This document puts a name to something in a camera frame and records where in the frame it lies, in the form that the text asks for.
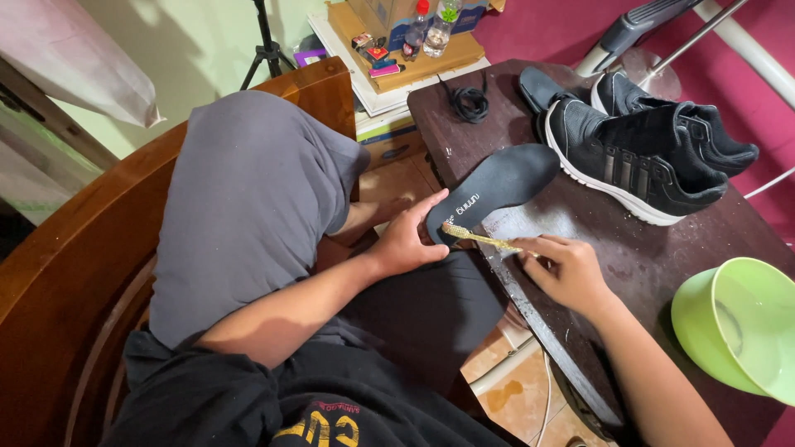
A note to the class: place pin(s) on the black tripod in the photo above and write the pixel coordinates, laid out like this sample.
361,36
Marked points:
267,46

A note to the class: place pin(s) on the clear plastic water bottle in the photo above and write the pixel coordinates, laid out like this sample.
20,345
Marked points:
441,28

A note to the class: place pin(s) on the person's black shirt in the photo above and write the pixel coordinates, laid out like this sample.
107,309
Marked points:
248,403

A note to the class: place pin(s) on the blue and white carton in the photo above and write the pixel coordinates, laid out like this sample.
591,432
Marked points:
388,143

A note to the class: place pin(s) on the red capped cola bottle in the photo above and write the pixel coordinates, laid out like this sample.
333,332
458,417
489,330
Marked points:
415,34

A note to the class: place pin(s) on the blue cardboard box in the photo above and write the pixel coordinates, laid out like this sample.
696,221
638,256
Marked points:
388,18

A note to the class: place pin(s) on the brown wooden chair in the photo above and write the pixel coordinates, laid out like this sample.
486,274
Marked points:
74,261

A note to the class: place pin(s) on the pink small box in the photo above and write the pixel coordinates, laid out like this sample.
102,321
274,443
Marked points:
385,69

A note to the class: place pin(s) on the black striped sneaker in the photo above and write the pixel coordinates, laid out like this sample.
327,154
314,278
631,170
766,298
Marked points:
627,158

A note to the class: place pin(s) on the black printed shoe insole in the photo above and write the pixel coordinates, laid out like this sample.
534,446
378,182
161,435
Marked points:
497,183

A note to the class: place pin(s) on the person's left hand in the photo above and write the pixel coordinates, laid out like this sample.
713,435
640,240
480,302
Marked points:
400,245

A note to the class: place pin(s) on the person's right hand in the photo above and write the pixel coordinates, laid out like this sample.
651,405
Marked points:
571,273

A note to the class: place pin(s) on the small red matchbox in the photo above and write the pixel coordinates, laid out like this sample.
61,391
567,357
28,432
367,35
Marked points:
377,53

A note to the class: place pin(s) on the metal pole with round base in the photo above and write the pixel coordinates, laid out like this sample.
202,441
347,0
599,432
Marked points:
658,68

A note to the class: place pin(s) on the plain black shoe insole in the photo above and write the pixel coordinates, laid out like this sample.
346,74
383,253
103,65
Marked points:
537,87

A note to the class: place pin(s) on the white pipe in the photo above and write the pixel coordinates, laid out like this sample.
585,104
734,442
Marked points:
754,53

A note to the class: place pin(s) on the black shoelace bundle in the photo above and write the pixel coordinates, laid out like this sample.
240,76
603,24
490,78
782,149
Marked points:
470,102

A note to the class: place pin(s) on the yellow toothbrush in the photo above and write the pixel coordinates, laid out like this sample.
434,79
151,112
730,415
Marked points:
481,238

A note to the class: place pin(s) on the person's grey shorts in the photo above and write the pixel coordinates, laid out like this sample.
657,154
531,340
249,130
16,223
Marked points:
248,211

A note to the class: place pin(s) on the black mesh sneaker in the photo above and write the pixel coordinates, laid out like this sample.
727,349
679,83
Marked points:
695,127

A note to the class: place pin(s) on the green plastic bowl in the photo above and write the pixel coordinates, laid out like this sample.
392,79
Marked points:
739,329

